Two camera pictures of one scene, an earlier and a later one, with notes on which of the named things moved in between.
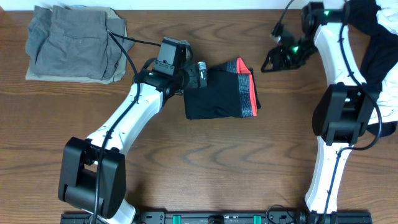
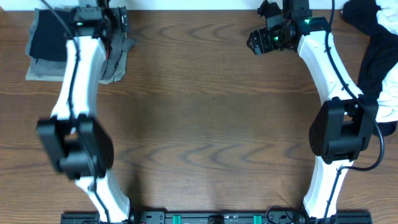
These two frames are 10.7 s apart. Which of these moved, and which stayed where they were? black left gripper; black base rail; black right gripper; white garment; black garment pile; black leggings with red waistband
Moved: black right gripper; black left gripper; black leggings with red waistband
Stayed: black garment pile; black base rail; white garment
